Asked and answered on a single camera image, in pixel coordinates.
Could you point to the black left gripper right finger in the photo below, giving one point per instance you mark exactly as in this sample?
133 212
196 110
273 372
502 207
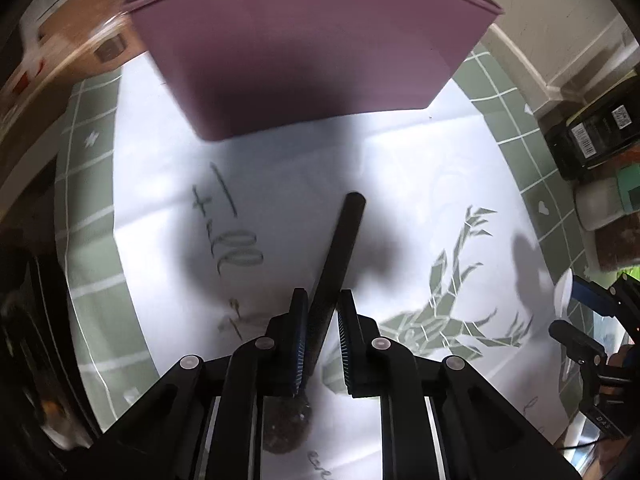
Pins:
354 348

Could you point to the white plastic spoon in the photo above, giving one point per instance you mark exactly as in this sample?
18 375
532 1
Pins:
563 293

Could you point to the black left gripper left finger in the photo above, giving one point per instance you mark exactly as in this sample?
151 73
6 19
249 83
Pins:
285 360

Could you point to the purple utensil holder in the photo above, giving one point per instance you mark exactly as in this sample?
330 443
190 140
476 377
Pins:
236 67

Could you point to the white jar green lid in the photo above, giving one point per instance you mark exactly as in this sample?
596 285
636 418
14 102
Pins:
601 202

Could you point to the black handled spoon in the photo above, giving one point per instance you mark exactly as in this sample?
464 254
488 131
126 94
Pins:
287 421

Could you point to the white green printed mat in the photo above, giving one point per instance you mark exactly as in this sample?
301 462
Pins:
172 245

